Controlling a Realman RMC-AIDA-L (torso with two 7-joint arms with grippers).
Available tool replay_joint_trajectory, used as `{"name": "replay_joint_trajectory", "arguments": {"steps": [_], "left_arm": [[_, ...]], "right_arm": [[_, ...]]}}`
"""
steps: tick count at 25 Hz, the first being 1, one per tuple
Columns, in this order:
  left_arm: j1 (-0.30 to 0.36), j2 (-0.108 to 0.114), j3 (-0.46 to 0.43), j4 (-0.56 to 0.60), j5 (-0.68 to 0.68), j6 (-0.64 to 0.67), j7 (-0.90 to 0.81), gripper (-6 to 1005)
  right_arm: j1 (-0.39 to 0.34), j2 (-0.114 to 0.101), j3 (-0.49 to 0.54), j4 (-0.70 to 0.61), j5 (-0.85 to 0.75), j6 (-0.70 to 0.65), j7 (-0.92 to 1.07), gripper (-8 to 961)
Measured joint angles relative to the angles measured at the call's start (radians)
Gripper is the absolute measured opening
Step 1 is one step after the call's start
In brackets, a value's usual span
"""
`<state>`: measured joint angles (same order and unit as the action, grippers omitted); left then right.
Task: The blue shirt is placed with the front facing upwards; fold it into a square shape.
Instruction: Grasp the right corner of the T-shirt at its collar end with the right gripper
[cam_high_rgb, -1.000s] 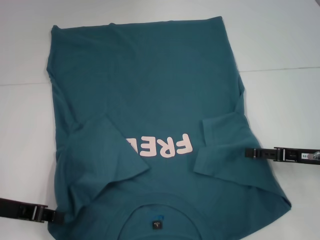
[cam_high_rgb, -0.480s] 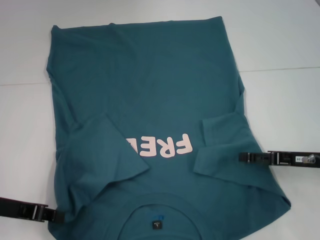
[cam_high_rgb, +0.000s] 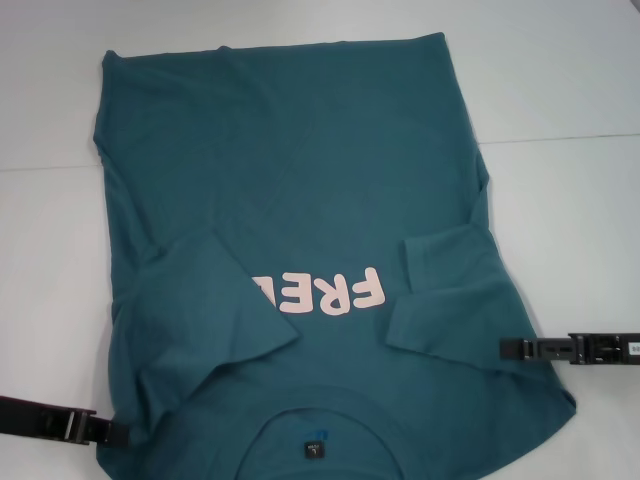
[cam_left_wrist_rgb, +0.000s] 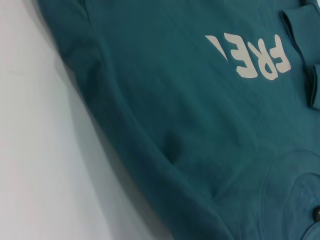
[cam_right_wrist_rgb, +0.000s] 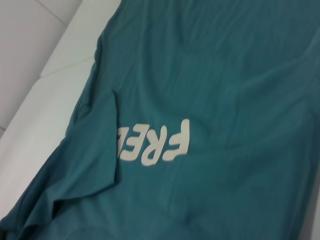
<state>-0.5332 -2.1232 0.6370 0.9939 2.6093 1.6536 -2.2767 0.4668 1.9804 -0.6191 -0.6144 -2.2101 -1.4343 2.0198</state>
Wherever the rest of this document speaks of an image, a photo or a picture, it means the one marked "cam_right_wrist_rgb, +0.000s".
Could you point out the teal blue printed t-shirt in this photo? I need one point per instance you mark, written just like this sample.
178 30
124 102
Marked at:
200 87

